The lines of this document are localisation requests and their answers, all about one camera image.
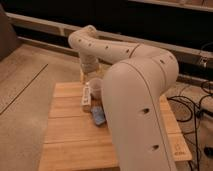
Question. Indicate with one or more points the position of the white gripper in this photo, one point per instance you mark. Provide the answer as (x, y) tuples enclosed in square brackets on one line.
[(89, 64)]

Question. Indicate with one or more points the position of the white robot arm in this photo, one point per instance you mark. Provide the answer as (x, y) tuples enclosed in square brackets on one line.
[(131, 90)]

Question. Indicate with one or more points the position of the clear plastic cup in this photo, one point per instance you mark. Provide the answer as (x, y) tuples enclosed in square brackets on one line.
[(95, 85)]

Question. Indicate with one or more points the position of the white rectangular bottle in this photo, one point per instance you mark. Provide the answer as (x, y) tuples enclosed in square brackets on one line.
[(86, 99)]

